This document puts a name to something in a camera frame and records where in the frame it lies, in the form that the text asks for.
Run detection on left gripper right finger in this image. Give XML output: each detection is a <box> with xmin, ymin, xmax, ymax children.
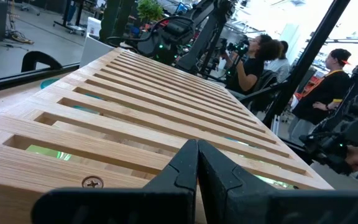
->
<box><xmin>198</xmin><ymin>139</ymin><xmax>358</xmax><ymax>224</ymax></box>

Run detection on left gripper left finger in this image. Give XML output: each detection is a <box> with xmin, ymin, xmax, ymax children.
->
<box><xmin>31</xmin><ymin>139</ymin><xmax>199</xmax><ymax>224</ymax></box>

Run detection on green translucent plastic plate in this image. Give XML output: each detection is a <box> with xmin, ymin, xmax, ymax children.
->
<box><xmin>252</xmin><ymin>173</ymin><xmax>298</xmax><ymax>190</ymax></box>
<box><xmin>0</xmin><ymin>114</ymin><xmax>73</xmax><ymax>162</ymax></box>

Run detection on wooden slatted shelf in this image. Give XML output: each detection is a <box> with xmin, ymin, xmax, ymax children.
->
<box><xmin>0</xmin><ymin>46</ymin><xmax>334</xmax><ymax>224</ymax></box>

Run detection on leafy green plant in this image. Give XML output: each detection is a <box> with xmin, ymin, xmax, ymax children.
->
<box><xmin>136</xmin><ymin>0</ymin><xmax>165</xmax><ymax>22</ymax></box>

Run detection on green cactus plant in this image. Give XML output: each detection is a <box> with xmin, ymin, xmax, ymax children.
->
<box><xmin>99</xmin><ymin>0</ymin><xmax>137</xmax><ymax>44</ymax></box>

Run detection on blue plate with wavy mark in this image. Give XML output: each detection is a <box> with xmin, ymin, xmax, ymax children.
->
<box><xmin>224</xmin><ymin>136</ymin><xmax>249</xmax><ymax>147</ymax></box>

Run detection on white planter pot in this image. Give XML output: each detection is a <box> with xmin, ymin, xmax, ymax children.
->
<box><xmin>79</xmin><ymin>32</ymin><xmax>115</xmax><ymax>68</ymax></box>

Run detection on white box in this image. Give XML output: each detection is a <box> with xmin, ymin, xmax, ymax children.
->
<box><xmin>86</xmin><ymin>17</ymin><xmax>103</xmax><ymax>37</ymax></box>

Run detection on person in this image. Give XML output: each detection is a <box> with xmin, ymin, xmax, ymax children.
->
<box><xmin>222</xmin><ymin>33</ymin><xmax>285</xmax><ymax>94</ymax></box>
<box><xmin>264</xmin><ymin>40</ymin><xmax>291</xmax><ymax>75</ymax></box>
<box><xmin>289</xmin><ymin>48</ymin><xmax>352</xmax><ymax>141</ymax></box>

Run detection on black wheeled cart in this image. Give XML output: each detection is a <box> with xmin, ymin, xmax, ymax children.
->
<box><xmin>53</xmin><ymin>0</ymin><xmax>87</xmax><ymax>35</ymax></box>

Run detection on black handheld control gripper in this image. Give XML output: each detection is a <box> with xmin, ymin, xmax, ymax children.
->
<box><xmin>299</xmin><ymin>130</ymin><xmax>358</xmax><ymax>175</ymax></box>

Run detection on black office chair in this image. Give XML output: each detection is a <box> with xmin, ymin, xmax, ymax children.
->
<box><xmin>237</xmin><ymin>70</ymin><xmax>291</xmax><ymax>113</ymax></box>

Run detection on blue translucent plastic plate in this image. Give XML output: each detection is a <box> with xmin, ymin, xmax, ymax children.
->
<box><xmin>40</xmin><ymin>77</ymin><xmax>104</xmax><ymax>115</ymax></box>

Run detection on black curved chair back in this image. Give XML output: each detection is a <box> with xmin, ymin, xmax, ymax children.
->
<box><xmin>21</xmin><ymin>50</ymin><xmax>63</xmax><ymax>73</ymax></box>

